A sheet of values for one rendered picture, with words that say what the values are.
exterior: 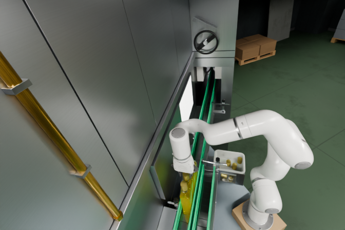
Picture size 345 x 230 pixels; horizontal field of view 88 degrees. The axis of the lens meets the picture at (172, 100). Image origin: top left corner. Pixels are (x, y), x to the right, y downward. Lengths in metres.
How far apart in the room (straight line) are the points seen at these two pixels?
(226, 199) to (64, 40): 1.47
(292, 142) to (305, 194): 1.94
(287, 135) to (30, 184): 0.75
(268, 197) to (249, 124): 0.48
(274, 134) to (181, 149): 0.37
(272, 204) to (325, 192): 1.73
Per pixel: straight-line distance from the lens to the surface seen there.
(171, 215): 1.26
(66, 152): 0.46
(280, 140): 0.78
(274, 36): 6.30
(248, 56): 4.94
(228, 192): 1.64
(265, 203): 1.11
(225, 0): 1.59
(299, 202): 2.63
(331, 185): 2.88
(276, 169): 0.96
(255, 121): 0.72
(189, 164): 0.91
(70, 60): 0.47
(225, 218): 1.57
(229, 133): 0.73
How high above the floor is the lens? 2.22
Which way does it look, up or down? 37 degrees down
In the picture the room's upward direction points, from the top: 10 degrees counter-clockwise
